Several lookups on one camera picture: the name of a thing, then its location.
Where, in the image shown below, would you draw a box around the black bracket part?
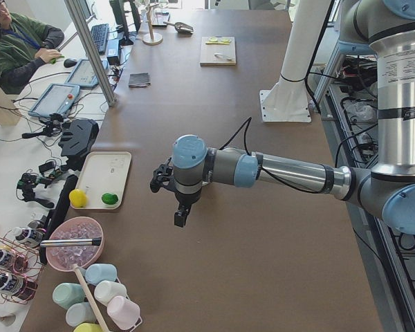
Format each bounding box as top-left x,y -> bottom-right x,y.
58,119 -> 99,157

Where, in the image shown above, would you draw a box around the metal scoop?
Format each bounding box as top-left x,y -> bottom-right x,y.
164,21 -> 194,34

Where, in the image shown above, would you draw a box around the grey folded cloth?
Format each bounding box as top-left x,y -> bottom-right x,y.
128,72 -> 151,88

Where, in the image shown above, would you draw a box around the bamboo cutting board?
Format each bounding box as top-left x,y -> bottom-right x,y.
199,36 -> 237,66

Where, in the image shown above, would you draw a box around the teach pendant near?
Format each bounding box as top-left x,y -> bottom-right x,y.
28,84 -> 80,118

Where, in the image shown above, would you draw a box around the aluminium frame post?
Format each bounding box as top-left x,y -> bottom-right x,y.
64,0 -> 116,107

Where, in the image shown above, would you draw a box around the green lime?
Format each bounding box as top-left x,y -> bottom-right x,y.
101,192 -> 119,205

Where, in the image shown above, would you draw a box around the copper wire bottle rack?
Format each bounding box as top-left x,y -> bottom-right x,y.
0,227 -> 44,304

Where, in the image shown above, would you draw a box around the cream plastic tray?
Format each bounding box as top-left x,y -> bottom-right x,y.
71,151 -> 131,210

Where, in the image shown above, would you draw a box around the metal tongs on bowl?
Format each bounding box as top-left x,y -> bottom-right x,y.
39,237 -> 103,248

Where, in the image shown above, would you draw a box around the black keyboard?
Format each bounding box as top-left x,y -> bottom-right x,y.
90,24 -> 109,55

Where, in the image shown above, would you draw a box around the wooden mug tree stand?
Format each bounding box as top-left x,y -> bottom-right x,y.
139,1 -> 169,46

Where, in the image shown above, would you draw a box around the white pedestal column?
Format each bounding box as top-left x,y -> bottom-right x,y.
259,0 -> 333,123

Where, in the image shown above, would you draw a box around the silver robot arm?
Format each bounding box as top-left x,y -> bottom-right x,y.
150,1 -> 415,234

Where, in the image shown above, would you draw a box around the teach pendant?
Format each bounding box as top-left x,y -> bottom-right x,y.
65,59 -> 98,89
28,84 -> 80,118

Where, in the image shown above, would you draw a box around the teach pendant far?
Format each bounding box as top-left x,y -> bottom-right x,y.
65,59 -> 98,89

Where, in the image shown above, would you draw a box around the yellow plastic knife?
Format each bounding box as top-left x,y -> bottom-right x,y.
205,40 -> 231,45

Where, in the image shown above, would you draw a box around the black monitor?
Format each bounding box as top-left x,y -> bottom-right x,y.
109,0 -> 141,46

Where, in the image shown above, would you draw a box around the seated person green jacket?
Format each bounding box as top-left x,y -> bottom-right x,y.
0,1 -> 64,95

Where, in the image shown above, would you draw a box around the pastel cups rack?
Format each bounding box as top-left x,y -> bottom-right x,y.
52,264 -> 143,331

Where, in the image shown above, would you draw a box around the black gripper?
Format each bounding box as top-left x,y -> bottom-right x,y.
149,157 -> 190,227

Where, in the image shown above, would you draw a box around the pink bowl with ice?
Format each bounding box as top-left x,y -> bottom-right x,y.
45,216 -> 104,272

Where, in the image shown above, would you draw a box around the black computer mouse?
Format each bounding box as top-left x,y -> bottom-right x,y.
63,58 -> 77,68

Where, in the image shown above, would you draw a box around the yellow lemon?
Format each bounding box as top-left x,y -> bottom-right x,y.
68,189 -> 88,208

